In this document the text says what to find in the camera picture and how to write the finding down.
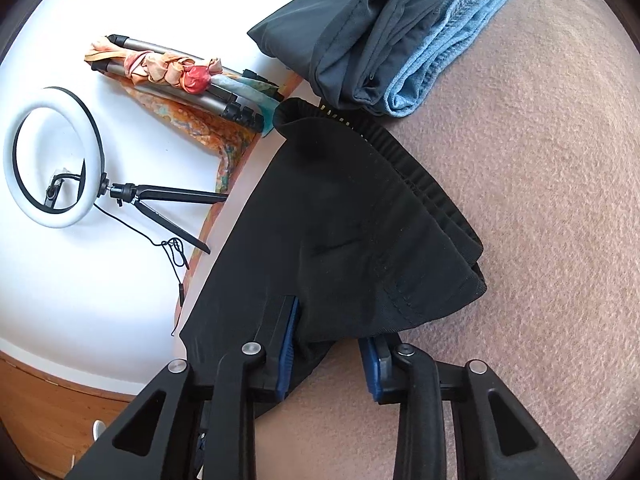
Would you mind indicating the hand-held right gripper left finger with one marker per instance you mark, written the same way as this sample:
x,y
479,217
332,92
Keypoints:
x,y
287,355

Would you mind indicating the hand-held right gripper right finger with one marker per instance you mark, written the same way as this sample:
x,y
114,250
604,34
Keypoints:
x,y
371,366

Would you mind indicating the black pants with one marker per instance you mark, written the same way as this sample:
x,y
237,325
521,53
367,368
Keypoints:
x,y
345,230

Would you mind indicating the dark grey folded pants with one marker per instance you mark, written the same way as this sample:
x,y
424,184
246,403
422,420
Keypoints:
x,y
345,30

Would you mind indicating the beige blanket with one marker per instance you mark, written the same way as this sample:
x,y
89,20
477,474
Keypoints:
x,y
525,240

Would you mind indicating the black mini tripod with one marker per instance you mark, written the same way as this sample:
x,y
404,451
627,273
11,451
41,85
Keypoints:
x,y
165,196

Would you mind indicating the silver folded tripod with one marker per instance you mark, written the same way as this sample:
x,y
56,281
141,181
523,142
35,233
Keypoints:
x,y
220,95

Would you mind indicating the orange patterned scarf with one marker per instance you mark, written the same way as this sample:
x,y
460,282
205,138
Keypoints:
x,y
165,72

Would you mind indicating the light blue folded jeans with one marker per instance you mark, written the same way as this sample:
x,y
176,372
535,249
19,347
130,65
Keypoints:
x,y
450,35

